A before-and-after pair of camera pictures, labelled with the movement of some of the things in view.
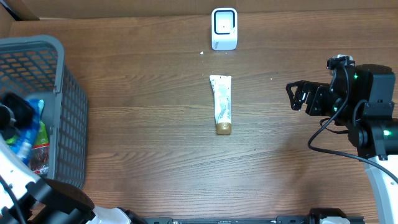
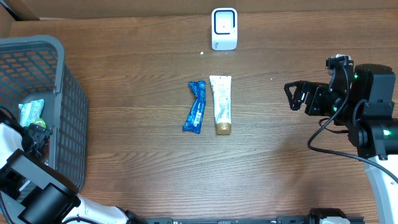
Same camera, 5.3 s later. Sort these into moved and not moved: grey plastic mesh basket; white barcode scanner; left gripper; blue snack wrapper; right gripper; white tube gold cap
Moved: left gripper; blue snack wrapper
Not moved: white tube gold cap; grey plastic mesh basket; white barcode scanner; right gripper
